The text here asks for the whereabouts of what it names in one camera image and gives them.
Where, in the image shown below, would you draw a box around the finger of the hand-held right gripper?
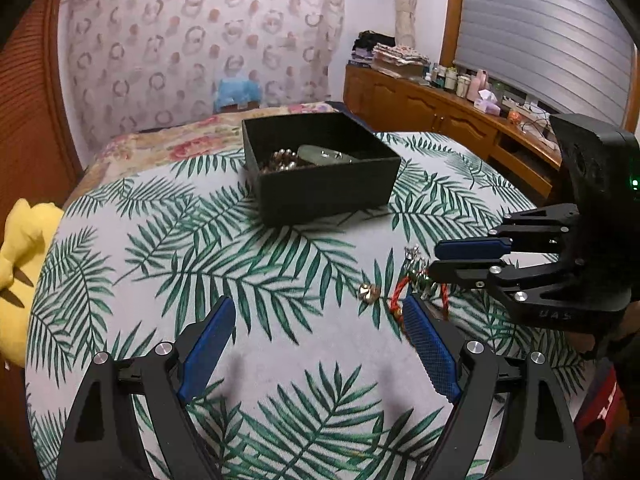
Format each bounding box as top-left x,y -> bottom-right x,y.
435,203 -> 581,261
428,252 -> 576,306

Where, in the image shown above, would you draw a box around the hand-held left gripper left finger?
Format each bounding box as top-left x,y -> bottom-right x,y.
56,296 -> 237,480

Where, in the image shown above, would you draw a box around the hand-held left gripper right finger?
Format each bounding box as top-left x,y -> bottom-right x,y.
402,294 -> 583,480

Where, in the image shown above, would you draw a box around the red string bracelet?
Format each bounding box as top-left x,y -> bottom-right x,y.
387,270 -> 451,333

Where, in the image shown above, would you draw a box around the black box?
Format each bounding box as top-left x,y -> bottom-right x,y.
241,111 -> 402,228

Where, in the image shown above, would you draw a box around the silver earrings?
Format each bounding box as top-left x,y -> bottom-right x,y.
402,244 -> 431,271

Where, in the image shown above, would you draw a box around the leaf print tablecloth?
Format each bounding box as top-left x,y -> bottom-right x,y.
25,132 -> 588,480

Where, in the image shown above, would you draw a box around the pink box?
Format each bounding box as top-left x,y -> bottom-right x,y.
474,89 -> 502,117

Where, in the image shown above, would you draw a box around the wooden cabinet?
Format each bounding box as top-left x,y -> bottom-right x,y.
343,62 -> 563,201

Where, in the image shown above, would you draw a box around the grey window blind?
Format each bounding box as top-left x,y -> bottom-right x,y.
452,0 -> 636,128

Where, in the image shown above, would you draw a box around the row of cosmetic bottles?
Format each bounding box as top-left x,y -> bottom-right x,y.
425,62 -> 488,101

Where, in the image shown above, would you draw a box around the red plastic stool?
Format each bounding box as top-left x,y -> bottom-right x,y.
575,365 -> 631,436

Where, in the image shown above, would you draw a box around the floral bedspread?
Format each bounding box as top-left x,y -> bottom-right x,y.
82,101 -> 341,181

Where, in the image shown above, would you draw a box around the stack of floral cloths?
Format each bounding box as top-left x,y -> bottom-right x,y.
371,42 -> 431,80

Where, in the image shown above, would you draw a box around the yellow plush toy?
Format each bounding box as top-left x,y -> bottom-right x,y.
0,198 -> 65,368

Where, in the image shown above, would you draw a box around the stack of dark clothes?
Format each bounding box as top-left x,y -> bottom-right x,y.
350,31 -> 396,67

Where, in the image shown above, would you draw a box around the white window curtain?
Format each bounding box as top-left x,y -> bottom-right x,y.
390,0 -> 418,48

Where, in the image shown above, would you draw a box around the blue plush toy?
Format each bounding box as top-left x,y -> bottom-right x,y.
214,76 -> 263,111

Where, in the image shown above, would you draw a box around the wooden louvered wardrobe door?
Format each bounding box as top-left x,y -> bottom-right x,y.
0,0 -> 83,281

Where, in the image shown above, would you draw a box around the circle print curtain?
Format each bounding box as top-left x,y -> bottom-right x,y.
60,0 -> 347,153

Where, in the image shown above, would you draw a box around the tangle of cables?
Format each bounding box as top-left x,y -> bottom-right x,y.
502,95 -> 558,146

